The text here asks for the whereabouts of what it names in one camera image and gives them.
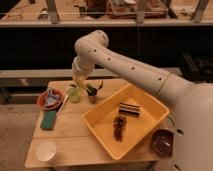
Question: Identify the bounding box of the green toy vegetable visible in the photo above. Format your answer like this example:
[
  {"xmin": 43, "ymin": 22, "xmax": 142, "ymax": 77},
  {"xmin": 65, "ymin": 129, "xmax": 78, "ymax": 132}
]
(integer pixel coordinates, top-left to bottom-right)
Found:
[{"xmin": 86, "ymin": 84, "xmax": 97, "ymax": 96}]

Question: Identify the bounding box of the green sponge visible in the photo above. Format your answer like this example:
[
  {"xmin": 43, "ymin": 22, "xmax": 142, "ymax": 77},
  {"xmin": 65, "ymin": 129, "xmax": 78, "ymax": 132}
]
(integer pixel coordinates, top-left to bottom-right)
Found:
[{"xmin": 40, "ymin": 110, "xmax": 56, "ymax": 130}]

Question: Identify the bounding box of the green translucent plastic cup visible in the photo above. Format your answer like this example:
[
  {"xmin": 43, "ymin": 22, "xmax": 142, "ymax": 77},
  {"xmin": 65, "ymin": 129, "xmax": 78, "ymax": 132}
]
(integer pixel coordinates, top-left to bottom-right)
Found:
[{"xmin": 67, "ymin": 87, "xmax": 80, "ymax": 103}]

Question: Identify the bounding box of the dark red bowl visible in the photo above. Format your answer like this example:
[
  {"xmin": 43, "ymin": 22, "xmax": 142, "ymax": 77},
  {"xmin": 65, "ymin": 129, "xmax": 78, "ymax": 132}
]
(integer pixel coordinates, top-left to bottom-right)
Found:
[{"xmin": 151, "ymin": 129, "xmax": 174, "ymax": 157}]

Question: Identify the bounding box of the orange plate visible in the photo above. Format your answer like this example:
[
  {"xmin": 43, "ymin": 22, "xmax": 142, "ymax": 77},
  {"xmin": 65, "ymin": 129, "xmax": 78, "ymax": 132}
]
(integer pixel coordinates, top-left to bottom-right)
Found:
[{"xmin": 37, "ymin": 89, "xmax": 63, "ymax": 111}]

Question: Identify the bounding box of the black striped block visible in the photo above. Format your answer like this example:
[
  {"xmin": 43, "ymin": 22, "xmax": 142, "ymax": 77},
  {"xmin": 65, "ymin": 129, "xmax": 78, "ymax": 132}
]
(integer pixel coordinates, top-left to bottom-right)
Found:
[{"xmin": 118, "ymin": 103, "xmax": 140, "ymax": 117}]

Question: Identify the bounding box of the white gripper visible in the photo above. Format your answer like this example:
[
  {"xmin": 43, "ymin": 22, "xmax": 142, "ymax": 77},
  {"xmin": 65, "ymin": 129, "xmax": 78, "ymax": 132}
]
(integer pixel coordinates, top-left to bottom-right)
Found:
[{"xmin": 72, "ymin": 67, "xmax": 90, "ymax": 83}]

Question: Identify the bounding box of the wooden table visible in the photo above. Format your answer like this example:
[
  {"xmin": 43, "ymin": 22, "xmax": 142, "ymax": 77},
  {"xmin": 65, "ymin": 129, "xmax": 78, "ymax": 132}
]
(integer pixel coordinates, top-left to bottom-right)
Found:
[{"xmin": 25, "ymin": 79, "xmax": 167, "ymax": 168}]

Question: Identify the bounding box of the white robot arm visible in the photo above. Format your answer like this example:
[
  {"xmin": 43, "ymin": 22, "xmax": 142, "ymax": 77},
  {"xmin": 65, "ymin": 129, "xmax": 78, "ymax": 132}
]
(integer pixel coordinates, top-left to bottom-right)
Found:
[{"xmin": 72, "ymin": 30, "xmax": 213, "ymax": 171}]

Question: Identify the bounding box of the small metal cup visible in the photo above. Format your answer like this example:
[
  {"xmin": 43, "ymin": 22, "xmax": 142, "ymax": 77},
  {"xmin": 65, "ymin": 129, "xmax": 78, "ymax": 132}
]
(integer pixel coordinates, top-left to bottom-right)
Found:
[{"xmin": 87, "ymin": 89, "xmax": 97, "ymax": 104}]

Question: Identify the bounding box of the white plastic cup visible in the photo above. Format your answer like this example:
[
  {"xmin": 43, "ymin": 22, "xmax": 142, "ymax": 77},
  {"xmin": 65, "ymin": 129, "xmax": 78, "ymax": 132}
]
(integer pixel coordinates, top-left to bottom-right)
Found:
[{"xmin": 36, "ymin": 141, "xmax": 57, "ymax": 163}]

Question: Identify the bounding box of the yellow plastic tray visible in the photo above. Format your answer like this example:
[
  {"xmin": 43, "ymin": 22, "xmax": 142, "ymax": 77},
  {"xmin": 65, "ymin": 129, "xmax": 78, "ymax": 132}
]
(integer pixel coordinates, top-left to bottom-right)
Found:
[{"xmin": 83, "ymin": 84, "xmax": 169, "ymax": 160}]

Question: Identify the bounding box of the white spoon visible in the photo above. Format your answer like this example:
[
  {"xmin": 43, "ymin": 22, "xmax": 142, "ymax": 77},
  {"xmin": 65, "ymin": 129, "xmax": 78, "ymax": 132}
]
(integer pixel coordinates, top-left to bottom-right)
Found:
[{"xmin": 56, "ymin": 94, "xmax": 68, "ymax": 116}]

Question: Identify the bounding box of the crumpled blue white cloth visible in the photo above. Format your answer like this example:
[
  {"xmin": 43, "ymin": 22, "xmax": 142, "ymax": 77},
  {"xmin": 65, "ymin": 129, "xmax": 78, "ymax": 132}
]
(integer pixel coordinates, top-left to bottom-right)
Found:
[{"xmin": 45, "ymin": 88, "xmax": 60, "ymax": 107}]

